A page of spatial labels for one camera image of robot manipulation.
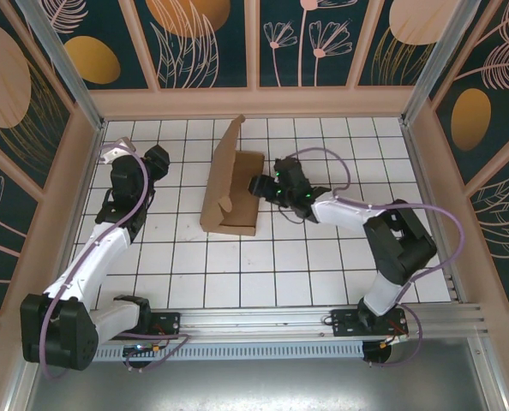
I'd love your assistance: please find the brown cardboard box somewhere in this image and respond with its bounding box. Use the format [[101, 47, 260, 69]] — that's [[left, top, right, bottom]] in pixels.
[[199, 114, 266, 237]]

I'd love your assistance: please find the small green circuit board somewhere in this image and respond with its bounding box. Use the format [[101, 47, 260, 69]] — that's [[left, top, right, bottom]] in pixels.
[[123, 342, 161, 357]]

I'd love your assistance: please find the galvanised metal sheet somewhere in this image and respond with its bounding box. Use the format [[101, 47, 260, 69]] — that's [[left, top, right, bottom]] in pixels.
[[5, 336, 508, 411]]

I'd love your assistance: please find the aluminium mounting rail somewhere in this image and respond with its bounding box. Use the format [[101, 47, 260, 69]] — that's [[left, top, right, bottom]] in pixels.
[[21, 302, 491, 343]]

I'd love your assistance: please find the aluminium side rail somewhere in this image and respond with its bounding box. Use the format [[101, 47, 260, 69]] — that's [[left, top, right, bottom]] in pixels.
[[402, 122, 468, 304]]

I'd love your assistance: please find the aluminium frame post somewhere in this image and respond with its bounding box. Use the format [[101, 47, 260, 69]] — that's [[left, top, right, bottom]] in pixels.
[[14, 0, 105, 132], [399, 0, 478, 125]]

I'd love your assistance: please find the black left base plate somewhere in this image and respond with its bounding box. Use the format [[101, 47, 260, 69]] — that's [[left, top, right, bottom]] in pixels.
[[103, 311, 183, 342]]

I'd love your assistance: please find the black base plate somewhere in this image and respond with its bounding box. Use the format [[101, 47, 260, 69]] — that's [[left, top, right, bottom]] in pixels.
[[330, 308, 410, 339], [103, 311, 183, 342]]

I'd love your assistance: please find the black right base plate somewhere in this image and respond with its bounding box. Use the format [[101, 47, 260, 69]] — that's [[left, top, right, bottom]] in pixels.
[[330, 308, 410, 339]]

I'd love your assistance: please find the slotted grey cable duct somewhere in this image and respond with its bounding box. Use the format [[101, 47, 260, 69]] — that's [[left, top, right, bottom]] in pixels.
[[95, 341, 365, 361]]

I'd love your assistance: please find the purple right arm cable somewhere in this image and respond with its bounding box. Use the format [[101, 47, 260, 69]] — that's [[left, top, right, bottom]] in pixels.
[[282, 147, 466, 369]]

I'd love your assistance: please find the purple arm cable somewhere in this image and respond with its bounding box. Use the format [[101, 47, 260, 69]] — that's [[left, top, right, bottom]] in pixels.
[[282, 147, 466, 369], [39, 143, 191, 380]]

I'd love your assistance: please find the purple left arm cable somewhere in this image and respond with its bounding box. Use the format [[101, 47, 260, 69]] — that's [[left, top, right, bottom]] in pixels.
[[39, 143, 191, 380]]

